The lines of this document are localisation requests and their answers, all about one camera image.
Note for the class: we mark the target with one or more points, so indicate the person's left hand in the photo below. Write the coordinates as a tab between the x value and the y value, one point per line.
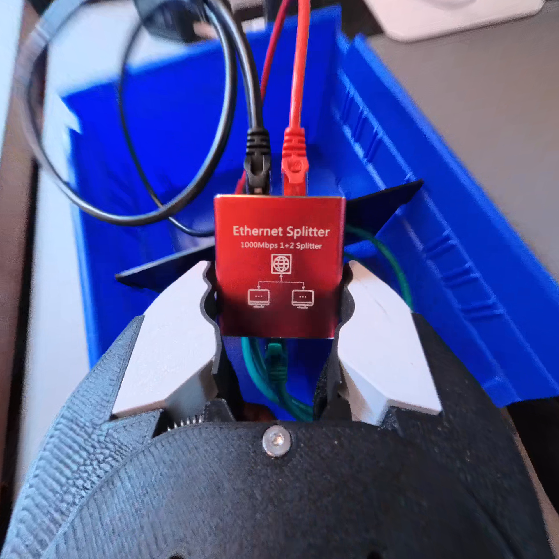
257	412

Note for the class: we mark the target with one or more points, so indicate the white stand with wooden board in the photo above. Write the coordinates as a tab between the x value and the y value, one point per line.
458	17

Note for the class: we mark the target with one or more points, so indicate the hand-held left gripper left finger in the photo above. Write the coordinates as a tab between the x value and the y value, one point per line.
174	349

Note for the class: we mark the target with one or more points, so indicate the blue plastic bin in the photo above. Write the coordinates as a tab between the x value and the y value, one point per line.
436	218

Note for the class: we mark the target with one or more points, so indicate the red ethernet splitter box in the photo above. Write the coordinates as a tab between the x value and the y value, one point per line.
279	218

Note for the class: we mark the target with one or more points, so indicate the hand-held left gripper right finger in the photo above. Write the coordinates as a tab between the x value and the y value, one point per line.
384	353

